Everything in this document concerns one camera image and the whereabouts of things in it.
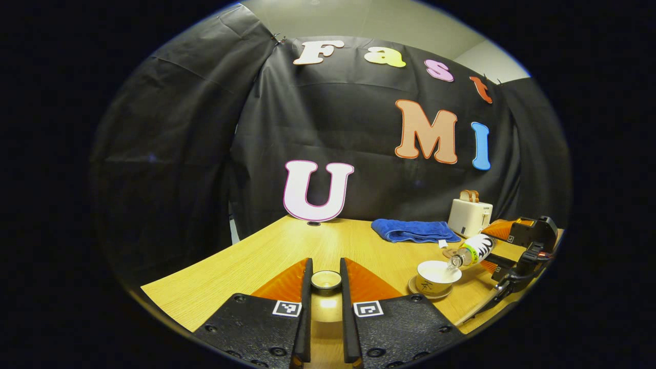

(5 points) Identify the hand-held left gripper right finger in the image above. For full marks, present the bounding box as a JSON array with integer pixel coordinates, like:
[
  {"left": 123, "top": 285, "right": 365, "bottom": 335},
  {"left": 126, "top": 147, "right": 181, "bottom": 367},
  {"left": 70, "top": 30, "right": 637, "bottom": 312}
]
[{"left": 339, "top": 258, "right": 464, "bottom": 369}]

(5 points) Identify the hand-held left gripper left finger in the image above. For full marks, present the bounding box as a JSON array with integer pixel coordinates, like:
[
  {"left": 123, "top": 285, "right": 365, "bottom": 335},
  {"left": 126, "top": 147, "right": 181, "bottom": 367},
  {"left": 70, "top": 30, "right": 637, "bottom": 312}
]
[{"left": 192, "top": 258, "right": 313, "bottom": 369}]

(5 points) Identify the labelled plastic water bottle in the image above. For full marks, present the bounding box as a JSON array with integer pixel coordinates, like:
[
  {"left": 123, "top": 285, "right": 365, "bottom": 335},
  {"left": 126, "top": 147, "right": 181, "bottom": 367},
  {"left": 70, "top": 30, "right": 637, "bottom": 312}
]
[{"left": 447, "top": 234, "right": 496, "bottom": 271}]

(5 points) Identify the white teacup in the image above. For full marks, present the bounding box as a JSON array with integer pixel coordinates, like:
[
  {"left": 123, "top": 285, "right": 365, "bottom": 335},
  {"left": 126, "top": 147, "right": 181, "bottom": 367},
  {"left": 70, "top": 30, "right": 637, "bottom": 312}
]
[{"left": 416, "top": 260, "right": 463, "bottom": 297}]

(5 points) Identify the white toaster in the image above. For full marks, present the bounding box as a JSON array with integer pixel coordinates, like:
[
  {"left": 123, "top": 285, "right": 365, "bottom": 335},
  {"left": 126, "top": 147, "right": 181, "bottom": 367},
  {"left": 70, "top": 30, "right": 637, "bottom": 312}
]
[{"left": 448, "top": 199, "right": 494, "bottom": 238}]

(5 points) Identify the white saucer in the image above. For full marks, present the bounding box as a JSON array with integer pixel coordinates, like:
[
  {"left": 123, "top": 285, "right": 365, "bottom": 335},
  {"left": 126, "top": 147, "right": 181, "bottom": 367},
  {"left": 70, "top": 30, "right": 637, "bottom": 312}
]
[{"left": 408, "top": 276, "right": 454, "bottom": 300}]

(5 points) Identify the blue folded towel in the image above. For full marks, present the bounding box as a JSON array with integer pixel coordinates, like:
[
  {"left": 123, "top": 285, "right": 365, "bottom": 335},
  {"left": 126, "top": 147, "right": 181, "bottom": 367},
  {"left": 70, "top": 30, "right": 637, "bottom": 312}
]
[{"left": 371, "top": 219, "right": 462, "bottom": 249}]

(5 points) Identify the black backdrop cloth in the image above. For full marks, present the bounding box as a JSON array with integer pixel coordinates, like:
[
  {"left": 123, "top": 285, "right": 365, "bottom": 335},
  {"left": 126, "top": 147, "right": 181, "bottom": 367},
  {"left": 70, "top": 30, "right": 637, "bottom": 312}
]
[{"left": 90, "top": 5, "right": 572, "bottom": 288}]

